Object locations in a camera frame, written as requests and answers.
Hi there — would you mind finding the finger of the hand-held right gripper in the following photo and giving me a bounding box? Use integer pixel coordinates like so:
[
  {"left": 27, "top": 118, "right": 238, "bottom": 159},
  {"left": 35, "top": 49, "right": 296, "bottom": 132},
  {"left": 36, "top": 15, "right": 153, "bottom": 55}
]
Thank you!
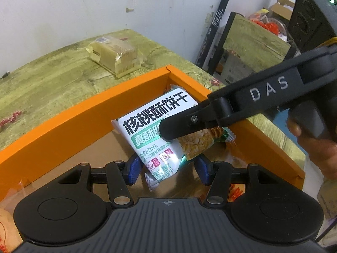
[{"left": 158, "top": 102, "right": 220, "bottom": 141}]

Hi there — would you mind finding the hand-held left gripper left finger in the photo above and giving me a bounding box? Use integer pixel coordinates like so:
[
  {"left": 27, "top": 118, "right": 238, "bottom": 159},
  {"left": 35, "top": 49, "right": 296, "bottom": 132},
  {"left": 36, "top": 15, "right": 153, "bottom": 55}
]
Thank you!
[{"left": 56, "top": 154, "right": 144, "bottom": 209}]

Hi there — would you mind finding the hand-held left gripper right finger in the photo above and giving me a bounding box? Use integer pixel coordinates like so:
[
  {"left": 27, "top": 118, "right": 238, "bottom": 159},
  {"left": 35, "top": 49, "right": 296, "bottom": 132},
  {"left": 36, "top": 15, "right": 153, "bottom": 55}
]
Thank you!
[{"left": 195, "top": 154, "right": 282, "bottom": 209}]

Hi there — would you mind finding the orange cardboard box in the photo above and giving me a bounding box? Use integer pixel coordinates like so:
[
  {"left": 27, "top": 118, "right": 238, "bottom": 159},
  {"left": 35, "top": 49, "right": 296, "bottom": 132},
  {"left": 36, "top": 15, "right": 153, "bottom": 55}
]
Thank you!
[{"left": 0, "top": 65, "right": 306, "bottom": 206}]

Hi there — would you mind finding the person's right hand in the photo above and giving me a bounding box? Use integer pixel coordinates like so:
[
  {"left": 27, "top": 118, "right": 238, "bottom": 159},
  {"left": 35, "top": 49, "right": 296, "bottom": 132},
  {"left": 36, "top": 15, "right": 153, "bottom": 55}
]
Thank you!
[{"left": 286, "top": 117, "right": 337, "bottom": 183}]

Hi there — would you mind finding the black-framed patterned board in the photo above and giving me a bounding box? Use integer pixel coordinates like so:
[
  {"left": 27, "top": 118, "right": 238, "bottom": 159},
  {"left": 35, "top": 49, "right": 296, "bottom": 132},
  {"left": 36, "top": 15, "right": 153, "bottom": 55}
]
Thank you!
[{"left": 208, "top": 12, "right": 294, "bottom": 85}]

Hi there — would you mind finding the red plastic packaging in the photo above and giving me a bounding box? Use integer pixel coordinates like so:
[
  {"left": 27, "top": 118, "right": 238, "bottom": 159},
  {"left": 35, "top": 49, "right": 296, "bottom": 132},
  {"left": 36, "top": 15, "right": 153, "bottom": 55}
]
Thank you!
[{"left": 250, "top": 8, "right": 280, "bottom": 36}]

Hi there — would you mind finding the brown cardboard box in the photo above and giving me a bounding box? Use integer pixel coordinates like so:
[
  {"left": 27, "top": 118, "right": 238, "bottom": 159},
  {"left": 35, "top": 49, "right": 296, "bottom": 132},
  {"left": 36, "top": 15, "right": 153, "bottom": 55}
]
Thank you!
[{"left": 269, "top": 0, "right": 297, "bottom": 22}]

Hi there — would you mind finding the black long bar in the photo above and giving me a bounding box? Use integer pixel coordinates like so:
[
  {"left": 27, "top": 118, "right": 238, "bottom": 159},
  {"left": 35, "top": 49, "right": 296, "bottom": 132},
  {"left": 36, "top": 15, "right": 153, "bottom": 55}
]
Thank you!
[{"left": 195, "top": 0, "right": 237, "bottom": 67}]

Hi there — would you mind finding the clear-wrapped cracker pack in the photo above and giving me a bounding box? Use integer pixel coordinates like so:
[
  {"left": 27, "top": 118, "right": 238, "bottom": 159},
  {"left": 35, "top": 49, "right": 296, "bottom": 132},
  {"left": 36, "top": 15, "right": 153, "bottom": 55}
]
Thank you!
[{"left": 86, "top": 35, "right": 144, "bottom": 79}]

